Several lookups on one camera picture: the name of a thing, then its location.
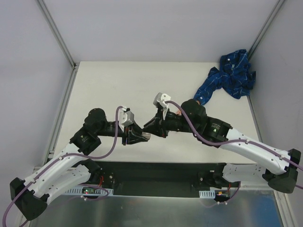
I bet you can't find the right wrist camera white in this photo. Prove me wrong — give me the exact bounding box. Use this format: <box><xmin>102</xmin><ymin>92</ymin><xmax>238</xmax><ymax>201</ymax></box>
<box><xmin>153</xmin><ymin>92</ymin><xmax>171</xmax><ymax>120</ymax></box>

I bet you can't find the right white cable duct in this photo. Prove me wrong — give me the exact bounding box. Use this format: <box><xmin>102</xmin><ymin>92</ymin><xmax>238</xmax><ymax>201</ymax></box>
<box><xmin>198</xmin><ymin>189</ymin><xmax>230</xmax><ymax>199</ymax></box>

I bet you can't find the left aluminium frame post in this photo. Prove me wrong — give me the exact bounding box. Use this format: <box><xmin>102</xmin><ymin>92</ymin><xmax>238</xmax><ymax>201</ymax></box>
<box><xmin>35</xmin><ymin>0</ymin><xmax>78</xmax><ymax>70</ymax></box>

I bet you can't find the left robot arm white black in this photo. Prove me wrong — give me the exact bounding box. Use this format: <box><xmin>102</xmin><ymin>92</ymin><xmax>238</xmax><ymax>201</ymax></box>
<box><xmin>10</xmin><ymin>106</ymin><xmax>151</xmax><ymax>221</ymax></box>

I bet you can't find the clear nail polish bottle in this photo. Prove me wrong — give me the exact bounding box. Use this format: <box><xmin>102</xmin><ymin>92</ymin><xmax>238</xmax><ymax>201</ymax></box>
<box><xmin>142</xmin><ymin>132</ymin><xmax>151</xmax><ymax>140</ymax></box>

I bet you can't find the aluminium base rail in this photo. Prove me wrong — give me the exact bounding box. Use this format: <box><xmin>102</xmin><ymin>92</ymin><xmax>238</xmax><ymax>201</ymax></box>
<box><xmin>29</xmin><ymin>165</ymin><xmax>285</xmax><ymax>191</ymax></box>

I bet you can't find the left white cable duct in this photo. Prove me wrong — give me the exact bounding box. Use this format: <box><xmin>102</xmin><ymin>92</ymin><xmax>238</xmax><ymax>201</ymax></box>
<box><xmin>63</xmin><ymin>186</ymin><xmax>114</xmax><ymax>196</ymax></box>

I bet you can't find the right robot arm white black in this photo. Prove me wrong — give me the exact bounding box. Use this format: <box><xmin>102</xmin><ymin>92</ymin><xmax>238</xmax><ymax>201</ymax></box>
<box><xmin>143</xmin><ymin>99</ymin><xmax>302</xmax><ymax>193</ymax></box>

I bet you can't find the white cable duct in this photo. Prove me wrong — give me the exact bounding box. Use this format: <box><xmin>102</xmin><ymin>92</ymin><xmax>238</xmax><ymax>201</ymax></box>
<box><xmin>63</xmin><ymin>186</ymin><xmax>114</xmax><ymax>196</ymax></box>
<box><xmin>198</xmin><ymin>189</ymin><xmax>230</xmax><ymax>199</ymax></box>

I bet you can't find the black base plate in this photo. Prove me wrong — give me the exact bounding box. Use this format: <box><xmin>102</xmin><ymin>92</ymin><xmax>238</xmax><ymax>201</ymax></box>
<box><xmin>85</xmin><ymin>161</ymin><xmax>239</xmax><ymax>198</ymax></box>

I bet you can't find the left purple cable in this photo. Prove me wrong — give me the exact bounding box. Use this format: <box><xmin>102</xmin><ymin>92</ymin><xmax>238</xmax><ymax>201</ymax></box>
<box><xmin>1</xmin><ymin>106</ymin><xmax>126</xmax><ymax>227</ymax></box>

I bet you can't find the blue plaid shirt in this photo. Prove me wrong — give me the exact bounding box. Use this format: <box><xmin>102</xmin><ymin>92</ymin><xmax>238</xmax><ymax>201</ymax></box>
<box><xmin>193</xmin><ymin>49</ymin><xmax>256</xmax><ymax>105</ymax></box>

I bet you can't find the right aluminium frame post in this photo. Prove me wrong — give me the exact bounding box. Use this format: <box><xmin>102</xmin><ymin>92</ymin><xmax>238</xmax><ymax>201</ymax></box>
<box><xmin>248</xmin><ymin>0</ymin><xmax>287</xmax><ymax>61</ymax></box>

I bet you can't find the aluminium frame post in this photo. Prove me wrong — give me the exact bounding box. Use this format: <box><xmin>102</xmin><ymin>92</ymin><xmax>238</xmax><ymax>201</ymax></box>
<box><xmin>35</xmin><ymin>0</ymin><xmax>78</xmax><ymax>70</ymax></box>
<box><xmin>248</xmin><ymin>0</ymin><xmax>287</xmax><ymax>61</ymax></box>

